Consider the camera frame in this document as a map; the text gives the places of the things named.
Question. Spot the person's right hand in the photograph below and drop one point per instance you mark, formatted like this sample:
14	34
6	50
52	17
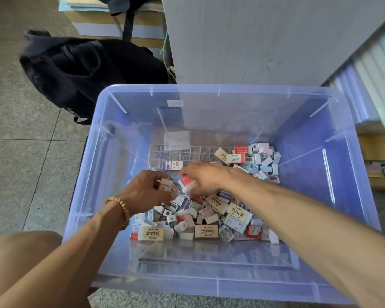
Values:
212	177

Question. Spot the person's left hand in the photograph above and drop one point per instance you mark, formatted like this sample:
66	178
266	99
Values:
144	189

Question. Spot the small white eraser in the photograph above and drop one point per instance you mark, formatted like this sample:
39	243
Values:
165	184

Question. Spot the red label eraser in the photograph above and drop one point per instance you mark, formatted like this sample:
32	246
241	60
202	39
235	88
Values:
187	181

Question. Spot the pile of boxed erasers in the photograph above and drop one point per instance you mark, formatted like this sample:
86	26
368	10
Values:
234	215

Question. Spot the clear plastic storage bin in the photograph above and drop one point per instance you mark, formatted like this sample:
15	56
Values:
314	163

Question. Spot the person's left forearm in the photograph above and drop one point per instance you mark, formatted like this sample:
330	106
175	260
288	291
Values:
64	266

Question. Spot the person's right forearm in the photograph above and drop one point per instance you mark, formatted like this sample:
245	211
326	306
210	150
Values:
314	234

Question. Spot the person's left leg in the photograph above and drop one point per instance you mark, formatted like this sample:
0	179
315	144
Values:
13	253

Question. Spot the black backpack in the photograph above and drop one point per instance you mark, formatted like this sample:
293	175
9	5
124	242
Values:
83	70

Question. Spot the white cabinet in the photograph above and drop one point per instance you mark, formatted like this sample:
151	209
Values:
263	35

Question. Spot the stack of white blue books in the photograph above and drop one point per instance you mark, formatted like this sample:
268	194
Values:
375	80

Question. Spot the stack of paper sheets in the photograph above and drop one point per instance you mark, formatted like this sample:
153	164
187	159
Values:
77	3

